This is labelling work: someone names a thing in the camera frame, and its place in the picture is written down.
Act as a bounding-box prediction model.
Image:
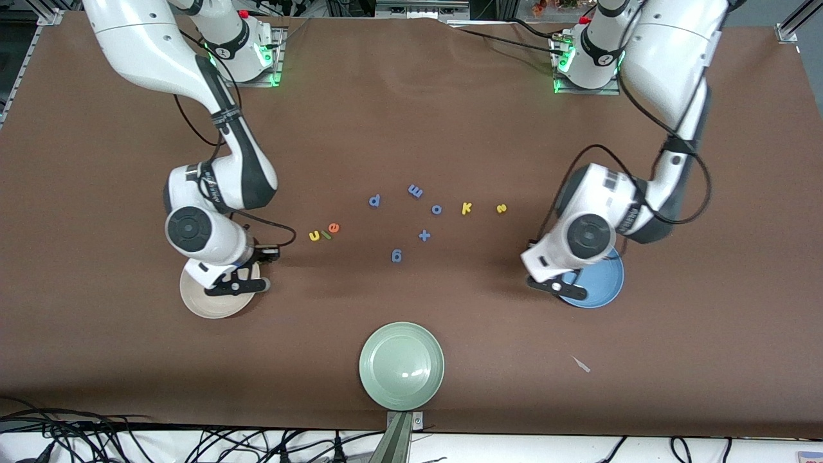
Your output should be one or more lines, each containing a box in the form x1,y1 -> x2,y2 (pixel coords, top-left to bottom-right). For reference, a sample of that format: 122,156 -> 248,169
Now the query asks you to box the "beige round plate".
179,257 -> 263,320

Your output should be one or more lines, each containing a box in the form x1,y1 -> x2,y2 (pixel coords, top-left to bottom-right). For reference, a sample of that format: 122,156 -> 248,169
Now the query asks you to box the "blue round plate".
558,248 -> 625,309

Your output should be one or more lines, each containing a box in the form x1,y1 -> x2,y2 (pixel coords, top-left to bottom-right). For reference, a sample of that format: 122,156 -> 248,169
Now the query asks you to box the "pale green round plate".
359,322 -> 446,412

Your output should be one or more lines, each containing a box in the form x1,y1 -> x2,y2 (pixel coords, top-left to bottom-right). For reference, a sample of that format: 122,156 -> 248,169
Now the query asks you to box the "brown table cover sheet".
0,10 -> 823,438

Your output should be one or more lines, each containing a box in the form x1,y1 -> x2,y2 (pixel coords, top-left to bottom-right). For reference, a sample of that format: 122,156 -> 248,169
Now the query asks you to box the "black hanging right arm cable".
172,39 -> 242,149

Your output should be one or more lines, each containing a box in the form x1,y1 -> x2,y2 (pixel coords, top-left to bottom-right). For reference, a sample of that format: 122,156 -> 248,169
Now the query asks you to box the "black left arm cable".
530,64 -> 713,248

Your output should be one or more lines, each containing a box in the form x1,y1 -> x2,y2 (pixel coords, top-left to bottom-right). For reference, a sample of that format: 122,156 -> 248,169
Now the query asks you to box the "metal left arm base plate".
553,32 -> 622,96

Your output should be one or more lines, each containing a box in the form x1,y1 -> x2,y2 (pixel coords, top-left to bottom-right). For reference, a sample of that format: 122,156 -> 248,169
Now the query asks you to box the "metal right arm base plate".
213,26 -> 285,87

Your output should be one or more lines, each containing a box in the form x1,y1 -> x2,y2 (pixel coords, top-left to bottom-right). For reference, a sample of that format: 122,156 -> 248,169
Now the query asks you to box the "grey metal camera mount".
368,411 -> 425,463

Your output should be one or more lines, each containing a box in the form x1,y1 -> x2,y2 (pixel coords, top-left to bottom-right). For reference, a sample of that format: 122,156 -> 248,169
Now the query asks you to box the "black cable on table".
450,24 -> 570,59

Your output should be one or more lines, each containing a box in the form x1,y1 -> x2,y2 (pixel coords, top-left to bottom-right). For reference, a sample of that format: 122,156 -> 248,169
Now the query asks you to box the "aluminium frame rail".
775,0 -> 823,44
0,10 -> 65,129

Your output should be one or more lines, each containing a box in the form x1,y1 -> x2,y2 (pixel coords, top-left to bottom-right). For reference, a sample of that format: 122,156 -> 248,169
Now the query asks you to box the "grey metal background frame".
375,0 -> 471,20

